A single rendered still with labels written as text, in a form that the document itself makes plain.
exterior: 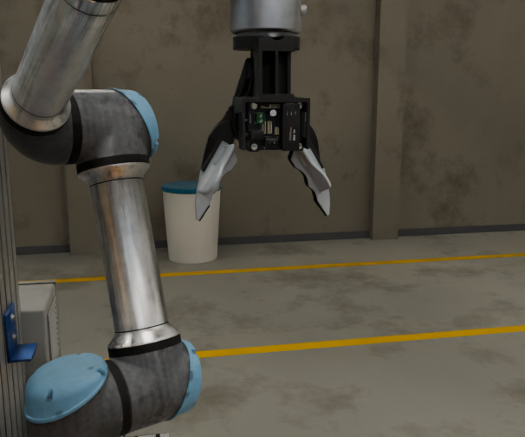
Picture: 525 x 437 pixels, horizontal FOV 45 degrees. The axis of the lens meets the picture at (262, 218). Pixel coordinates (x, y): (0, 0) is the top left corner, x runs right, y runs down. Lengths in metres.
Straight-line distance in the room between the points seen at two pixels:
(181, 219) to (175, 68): 1.56
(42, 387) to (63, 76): 0.42
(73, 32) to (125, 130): 0.28
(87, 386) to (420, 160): 6.59
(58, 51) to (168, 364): 0.49
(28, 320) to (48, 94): 0.61
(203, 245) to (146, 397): 5.16
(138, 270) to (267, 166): 5.82
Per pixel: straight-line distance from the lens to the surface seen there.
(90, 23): 0.77
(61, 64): 0.83
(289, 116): 0.65
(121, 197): 1.01
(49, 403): 0.95
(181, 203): 6.01
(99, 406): 0.97
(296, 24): 0.68
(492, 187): 7.82
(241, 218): 6.83
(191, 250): 6.11
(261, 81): 0.65
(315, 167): 0.70
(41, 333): 1.38
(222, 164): 0.68
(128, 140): 1.02
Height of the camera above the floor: 1.67
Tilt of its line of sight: 12 degrees down
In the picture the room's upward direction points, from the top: straight up
